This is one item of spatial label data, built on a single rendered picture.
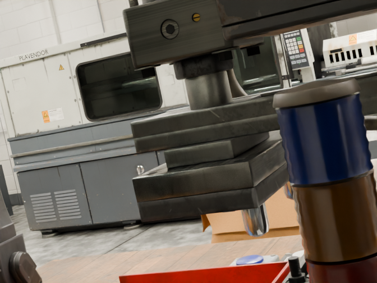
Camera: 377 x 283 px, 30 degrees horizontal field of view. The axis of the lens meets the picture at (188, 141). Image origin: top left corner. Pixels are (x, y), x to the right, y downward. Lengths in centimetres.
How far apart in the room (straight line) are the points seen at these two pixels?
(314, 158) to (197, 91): 29
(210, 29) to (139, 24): 6
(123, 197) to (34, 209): 99
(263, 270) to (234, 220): 211
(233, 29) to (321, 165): 24
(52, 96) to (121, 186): 102
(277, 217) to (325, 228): 263
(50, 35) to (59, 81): 244
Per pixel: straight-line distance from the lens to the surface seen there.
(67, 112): 627
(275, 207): 293
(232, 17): 52
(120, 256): 137
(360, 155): 31
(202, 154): 56
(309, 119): 30
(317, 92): 30
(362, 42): 540
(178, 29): 56
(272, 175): 57
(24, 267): 93
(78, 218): 640
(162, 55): 57
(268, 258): 104
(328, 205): 31
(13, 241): 94
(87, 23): 842
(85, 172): 624
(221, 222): 305
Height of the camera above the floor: 121
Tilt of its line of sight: 5 degrees down
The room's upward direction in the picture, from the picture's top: 12 degrees counter-clockwise
